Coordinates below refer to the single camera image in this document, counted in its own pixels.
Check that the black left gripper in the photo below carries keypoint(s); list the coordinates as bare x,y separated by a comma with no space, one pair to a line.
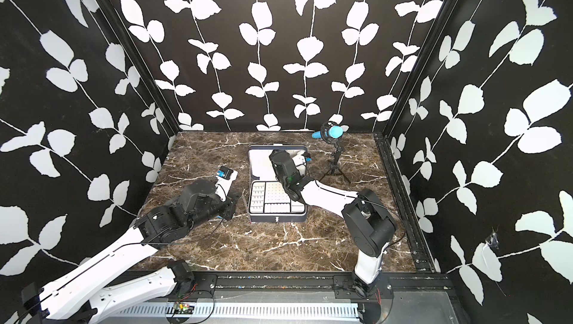
230,207

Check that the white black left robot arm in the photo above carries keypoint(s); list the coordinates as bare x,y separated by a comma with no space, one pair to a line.
87,294

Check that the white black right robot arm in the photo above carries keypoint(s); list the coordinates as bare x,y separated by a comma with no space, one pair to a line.
370,224

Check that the small green circuit board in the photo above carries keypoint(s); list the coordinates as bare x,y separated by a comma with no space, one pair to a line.
181,308

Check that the blue microphone on stand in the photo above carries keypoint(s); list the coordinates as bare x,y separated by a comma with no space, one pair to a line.
328,133

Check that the black front mounting rail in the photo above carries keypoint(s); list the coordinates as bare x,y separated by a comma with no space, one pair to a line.
344,285

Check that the white slotted cable duct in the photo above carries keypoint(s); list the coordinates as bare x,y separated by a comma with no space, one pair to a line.
281,311

